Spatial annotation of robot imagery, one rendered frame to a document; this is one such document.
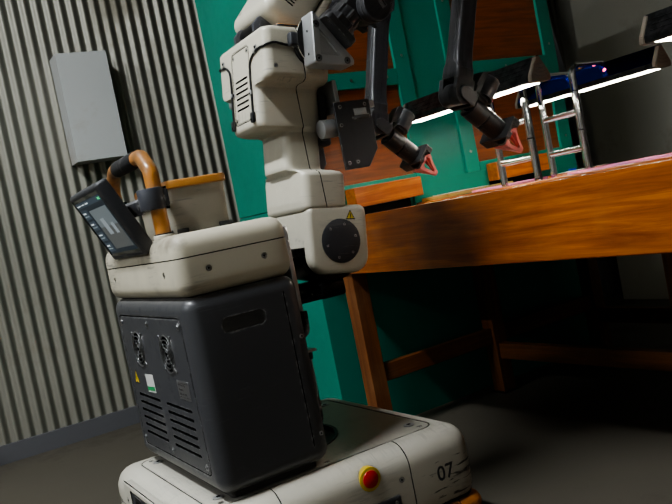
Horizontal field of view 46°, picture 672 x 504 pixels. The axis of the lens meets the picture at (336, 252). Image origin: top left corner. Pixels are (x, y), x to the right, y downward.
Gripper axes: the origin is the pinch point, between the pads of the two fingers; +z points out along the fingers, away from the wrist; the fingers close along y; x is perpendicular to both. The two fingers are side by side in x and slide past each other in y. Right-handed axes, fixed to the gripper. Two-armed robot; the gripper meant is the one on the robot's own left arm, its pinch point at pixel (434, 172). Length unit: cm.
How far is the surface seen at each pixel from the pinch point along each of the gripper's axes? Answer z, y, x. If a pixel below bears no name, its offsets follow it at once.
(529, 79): -2.4, -31.6, -23.3
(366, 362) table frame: 27, 37, 52
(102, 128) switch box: -69, 170, -12
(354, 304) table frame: 14, 37, 37
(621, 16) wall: 109, 72, -181
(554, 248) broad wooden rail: 5, -56, 29
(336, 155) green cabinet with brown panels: -11.5, 47.0, -8.7
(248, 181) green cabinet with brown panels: -23, 86, 3
